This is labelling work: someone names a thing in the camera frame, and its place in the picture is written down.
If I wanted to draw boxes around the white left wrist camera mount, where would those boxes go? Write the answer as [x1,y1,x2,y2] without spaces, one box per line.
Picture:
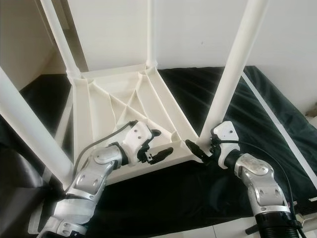
[124,120,154,162]

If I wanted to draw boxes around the black stand bar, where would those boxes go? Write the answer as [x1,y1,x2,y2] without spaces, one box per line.
[245,223,261,235]

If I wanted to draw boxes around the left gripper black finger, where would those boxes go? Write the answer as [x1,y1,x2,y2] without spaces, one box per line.
[144,129,162,149]
[149,147,174,163]

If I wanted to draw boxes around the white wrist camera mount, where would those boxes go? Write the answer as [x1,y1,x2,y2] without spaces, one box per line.
[124,120,154,162]
[212,120,238,164]

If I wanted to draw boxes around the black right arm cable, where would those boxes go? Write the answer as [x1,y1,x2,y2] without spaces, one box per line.
[228,141,305,229]

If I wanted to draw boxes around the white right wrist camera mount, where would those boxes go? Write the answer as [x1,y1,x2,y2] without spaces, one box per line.
[212,120,238,164]

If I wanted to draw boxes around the brown wooden object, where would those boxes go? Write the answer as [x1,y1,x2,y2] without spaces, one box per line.
[305,104,317,119]

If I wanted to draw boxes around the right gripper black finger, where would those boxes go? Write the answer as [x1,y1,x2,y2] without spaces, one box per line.
[185,139,206,162]

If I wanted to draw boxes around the black cloth cover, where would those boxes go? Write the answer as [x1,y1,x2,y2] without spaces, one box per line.
[0,65,317,238]

